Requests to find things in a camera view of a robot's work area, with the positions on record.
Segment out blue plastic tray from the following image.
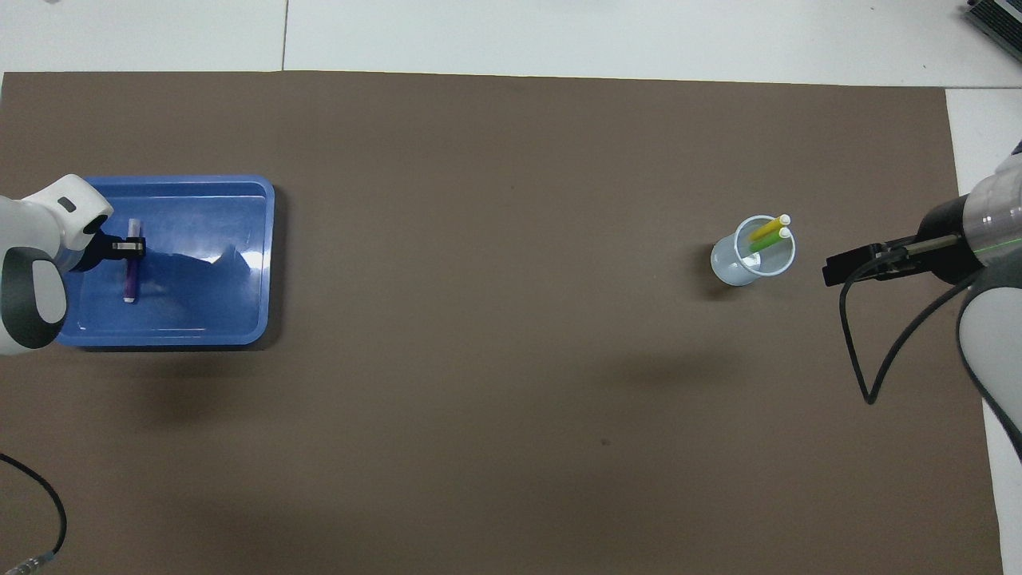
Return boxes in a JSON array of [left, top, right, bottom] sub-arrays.
[[54, 175, 276, 348]]

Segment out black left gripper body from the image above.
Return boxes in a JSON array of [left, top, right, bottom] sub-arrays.
[[80, 230, 121, 272]]

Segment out brown table mat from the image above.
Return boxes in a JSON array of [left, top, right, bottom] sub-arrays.
[[0, 70, 1004, 575]]

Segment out grey ribbed device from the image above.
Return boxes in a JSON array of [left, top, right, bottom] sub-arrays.
[[965, 0, 1022, 50]]

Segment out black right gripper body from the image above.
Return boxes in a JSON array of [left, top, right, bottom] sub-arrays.
[[910, 198, 983, 286]]

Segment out yellow marker pen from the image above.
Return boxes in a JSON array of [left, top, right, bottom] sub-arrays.
[[749, 213, 792, 243]]

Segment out translucent plastic cup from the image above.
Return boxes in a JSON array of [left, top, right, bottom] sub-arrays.
[[711, 215, 797, 287]]

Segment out green marker pen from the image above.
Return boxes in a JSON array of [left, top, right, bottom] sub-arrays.
[[749, 227, 792, 256]]

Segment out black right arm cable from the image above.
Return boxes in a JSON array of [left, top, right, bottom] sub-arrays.
[[838, 236, 983, 406]]

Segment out purple marker pen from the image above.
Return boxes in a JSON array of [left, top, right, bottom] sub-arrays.
[[123, 219, 141, 304]]

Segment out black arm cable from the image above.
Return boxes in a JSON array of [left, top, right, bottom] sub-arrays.
[[838, 236, 983, 406], [0, 453, 67, 572]]

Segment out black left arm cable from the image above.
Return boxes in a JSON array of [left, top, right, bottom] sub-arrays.
[[0, 453, 67, 572]]

